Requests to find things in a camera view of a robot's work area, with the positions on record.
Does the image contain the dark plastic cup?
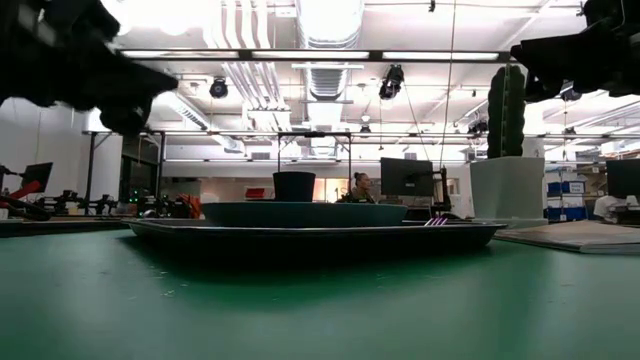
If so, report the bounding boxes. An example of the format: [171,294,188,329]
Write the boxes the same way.
[272,171,317,203]

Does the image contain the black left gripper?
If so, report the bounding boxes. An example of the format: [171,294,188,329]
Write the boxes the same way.
[0,0,179,136]

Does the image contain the black aluminium table frame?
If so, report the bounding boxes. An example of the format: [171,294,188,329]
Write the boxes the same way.
[0,218,132,238]

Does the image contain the black plastic serving tray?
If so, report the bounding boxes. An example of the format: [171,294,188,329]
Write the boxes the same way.
[122,218,507,256]

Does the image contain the silver ventilation duct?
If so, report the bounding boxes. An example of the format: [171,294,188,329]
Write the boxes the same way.
[294,0,366,101]

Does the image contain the black background rig frame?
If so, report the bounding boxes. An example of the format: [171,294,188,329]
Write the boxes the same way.
[277,130,354,201]

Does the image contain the black ceiling spotlight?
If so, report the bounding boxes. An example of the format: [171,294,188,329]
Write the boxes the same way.
[208,77,230,100]
[378,63,405,101]

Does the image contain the white hexagonal planter pot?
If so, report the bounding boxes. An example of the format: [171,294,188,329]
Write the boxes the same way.
[468,156,550,230]

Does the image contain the teal round plate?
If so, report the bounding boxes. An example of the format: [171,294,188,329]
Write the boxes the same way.
[201,201,409,229]

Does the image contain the green cactus plant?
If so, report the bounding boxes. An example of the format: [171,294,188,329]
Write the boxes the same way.
[486,63,527,160]

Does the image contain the blue storage bin shelf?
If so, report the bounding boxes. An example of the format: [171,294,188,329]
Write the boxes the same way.
[547,179,587,221]

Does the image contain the green table mat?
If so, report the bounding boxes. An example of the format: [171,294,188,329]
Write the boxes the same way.
[0,227,640,360]

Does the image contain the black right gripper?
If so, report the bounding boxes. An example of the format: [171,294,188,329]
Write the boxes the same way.
[509,0,640,104]

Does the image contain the black computer monitor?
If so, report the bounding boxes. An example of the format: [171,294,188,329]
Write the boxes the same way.
[605,158,640,200]
[19,161,54,194]
[379,157,435,198]

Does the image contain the person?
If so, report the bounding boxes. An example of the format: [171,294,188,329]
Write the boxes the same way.
[337,171,377,204]

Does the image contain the overhead light bar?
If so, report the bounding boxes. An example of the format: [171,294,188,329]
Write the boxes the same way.
[117,48,514,64]

